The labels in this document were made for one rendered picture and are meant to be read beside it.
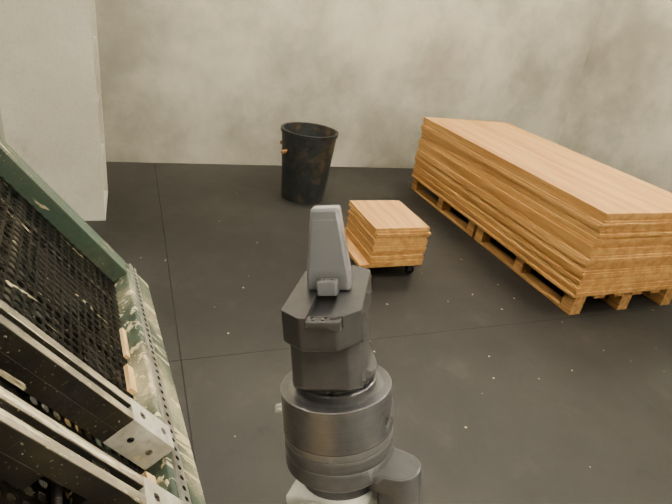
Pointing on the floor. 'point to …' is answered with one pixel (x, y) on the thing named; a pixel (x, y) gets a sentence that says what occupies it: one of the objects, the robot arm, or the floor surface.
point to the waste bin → (306, 160)
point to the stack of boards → (549, 211)
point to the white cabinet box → (55, 97)
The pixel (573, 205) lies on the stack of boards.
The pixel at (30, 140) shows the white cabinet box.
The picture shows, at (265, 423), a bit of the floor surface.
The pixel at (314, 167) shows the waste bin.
